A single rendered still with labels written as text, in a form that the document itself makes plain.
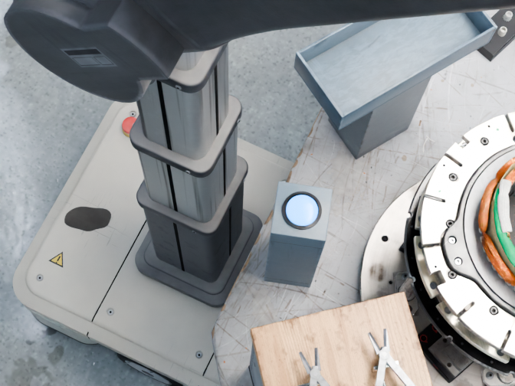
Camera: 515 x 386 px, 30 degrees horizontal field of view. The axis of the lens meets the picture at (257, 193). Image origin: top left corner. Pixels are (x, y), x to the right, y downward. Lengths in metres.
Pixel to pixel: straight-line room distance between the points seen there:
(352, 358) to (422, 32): 0.47
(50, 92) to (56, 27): 1.99
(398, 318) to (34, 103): 1.47
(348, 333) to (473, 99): 0.58
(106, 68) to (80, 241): 1.56
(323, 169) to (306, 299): 0.21
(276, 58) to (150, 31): 2.02
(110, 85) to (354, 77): 0.83
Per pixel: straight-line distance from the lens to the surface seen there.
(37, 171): 2.37
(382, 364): 1.12
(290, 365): 1.13
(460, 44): 1.35
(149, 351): 1.97
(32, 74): 2.48
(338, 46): 1.32
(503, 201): 1.12
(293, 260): 1.31
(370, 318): 1.15
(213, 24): 0.43
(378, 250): 1.45
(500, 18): 1.64
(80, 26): 0.45
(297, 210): 1.21
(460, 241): 1.16
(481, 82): 1.61
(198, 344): 1.95
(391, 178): 1.51
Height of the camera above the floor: 2.18
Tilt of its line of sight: 71 degrees down
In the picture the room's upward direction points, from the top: 5 degrees clockwise
